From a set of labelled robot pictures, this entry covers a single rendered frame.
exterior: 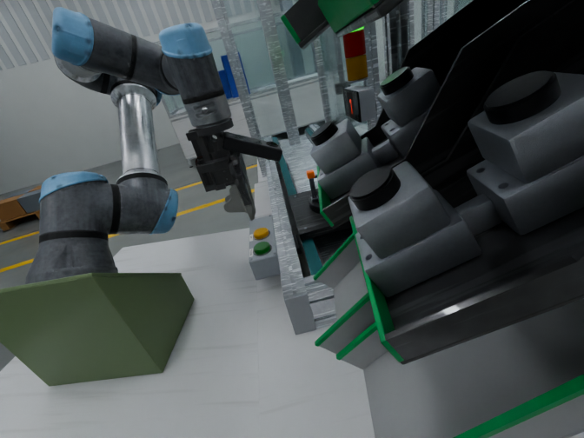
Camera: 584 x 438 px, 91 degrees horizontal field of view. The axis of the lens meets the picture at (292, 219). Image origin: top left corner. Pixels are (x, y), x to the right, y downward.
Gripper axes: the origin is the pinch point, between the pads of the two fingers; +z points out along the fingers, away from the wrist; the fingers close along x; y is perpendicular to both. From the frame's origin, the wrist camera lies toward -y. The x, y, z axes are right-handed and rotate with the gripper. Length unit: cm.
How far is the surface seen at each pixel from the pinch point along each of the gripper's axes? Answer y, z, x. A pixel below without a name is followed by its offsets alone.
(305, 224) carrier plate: -10.7, 9.9, -6.5
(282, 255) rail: -3.4, 10.9, 2.5
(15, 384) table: 61, 21, 10
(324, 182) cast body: -12.2, -14.7, 27.6
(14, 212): 414, 86, -400
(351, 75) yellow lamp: -30.1, -20.5, -17.7
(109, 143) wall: 401, 61, -749
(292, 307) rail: -3.6, 13.2, 16.8
